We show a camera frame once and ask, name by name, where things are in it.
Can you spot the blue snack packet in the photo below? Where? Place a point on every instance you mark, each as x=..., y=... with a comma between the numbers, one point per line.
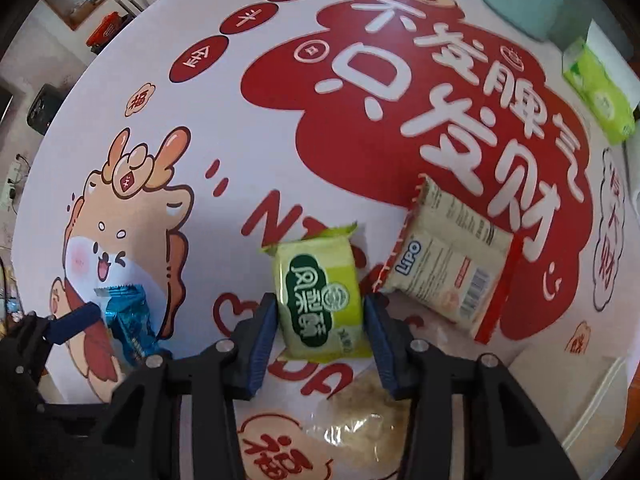
x=130, y=327

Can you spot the black device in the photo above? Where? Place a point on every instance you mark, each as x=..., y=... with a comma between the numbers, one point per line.
x=42, y=105

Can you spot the green snack packet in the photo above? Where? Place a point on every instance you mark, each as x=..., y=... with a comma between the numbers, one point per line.
x=320, y=300

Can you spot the mint green box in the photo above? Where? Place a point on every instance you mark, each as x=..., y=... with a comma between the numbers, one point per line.
x=520, y=0

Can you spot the printed tablecloth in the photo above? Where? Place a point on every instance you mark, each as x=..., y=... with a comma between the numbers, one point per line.
x=210, y=125

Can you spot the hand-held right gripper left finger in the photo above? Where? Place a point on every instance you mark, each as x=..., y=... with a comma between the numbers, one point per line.
x=263, y=350

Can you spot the orange-lid storage bin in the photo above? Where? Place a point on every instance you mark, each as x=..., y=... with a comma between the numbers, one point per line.
x=106, y=29

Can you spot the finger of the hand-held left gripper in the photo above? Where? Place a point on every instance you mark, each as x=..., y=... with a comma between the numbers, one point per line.
x=75, y=325

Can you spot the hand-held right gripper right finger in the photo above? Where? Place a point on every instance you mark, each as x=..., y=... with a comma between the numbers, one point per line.
x=380, y=352

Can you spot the green tissue pack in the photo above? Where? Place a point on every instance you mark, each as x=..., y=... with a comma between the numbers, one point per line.
x=600, y=92

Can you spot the clear packet of beige crumbs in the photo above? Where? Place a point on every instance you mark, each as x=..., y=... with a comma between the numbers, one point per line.
x=357, y=422

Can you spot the cream packet with red ends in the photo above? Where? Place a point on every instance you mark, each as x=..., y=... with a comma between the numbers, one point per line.
x=450, y=275

